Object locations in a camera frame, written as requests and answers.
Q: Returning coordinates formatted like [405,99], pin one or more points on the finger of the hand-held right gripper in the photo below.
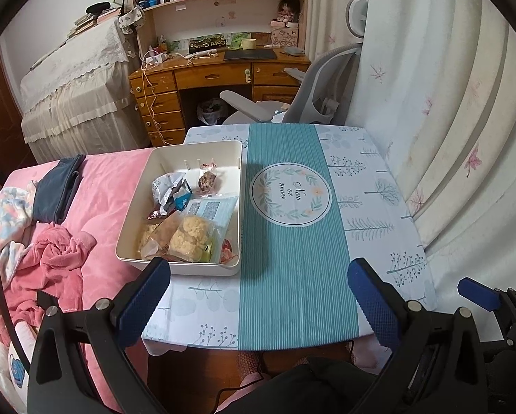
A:
[478,293]

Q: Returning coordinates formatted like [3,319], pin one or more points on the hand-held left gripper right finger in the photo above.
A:
[374,306]

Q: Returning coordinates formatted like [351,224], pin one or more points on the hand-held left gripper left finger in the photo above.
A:
[143,306]

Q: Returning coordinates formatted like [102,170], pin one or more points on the clear orange biscuit packet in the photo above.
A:
[165,235]

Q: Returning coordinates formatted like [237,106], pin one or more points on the crumbly yellow cake packet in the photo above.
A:
[193,233]

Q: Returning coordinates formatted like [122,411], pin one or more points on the small green snack packet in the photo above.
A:
[211,248]

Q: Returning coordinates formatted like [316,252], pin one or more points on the red and white snack packet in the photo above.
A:
[228,252]

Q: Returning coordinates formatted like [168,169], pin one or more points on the large light blue snack packet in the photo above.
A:
[212,209]

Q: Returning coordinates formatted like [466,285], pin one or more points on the small brown nut packet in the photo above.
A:
[207,182]
[208,165]

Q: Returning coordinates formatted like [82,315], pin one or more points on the white plastic storage bin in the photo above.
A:
[176,159]

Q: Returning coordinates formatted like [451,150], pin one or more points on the blue tree-print tablecloth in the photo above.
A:
[283,267]

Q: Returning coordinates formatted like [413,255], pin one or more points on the crumpled pink garment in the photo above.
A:
[59,254]

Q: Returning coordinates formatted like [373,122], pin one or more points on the pink blanket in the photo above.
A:
[102,189]

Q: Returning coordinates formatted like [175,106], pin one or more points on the dark blue folded pants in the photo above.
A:
[55,189]

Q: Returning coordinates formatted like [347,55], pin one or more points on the pastel floral quilt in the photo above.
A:
[12,211]

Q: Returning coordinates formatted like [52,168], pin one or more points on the white floral curtain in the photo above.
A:
[434,95]

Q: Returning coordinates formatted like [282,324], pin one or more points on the trash bin with bag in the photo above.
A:
[210,110]

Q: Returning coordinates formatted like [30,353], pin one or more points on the lace-covered piano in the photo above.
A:
[76,95]

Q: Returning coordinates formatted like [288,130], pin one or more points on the grey office chair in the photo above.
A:
[322,77]

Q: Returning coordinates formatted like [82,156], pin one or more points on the wooden desk with drawers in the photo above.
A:
[206,75]

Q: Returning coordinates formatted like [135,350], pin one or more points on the white power strip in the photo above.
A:
[154,58]

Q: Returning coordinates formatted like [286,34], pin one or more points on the grey pouch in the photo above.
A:
[293,51]

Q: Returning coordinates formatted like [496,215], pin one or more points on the dark printed box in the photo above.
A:
[206,43]

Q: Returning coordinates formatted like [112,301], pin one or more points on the black laptop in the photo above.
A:
[249,54]

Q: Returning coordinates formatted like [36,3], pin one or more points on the small cardboard box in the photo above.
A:
[283,36]

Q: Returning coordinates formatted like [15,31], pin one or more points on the patterned hanging bag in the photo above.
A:
[130,19]

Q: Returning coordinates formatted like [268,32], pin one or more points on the stack of books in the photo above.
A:
[89,21]

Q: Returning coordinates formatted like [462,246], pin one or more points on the wooden bookshelf hutch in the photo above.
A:
[206,13]

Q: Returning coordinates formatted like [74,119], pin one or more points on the black hat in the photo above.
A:
[98,7]

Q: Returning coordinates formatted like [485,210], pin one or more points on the brown-haired doll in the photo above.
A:
[286,11]

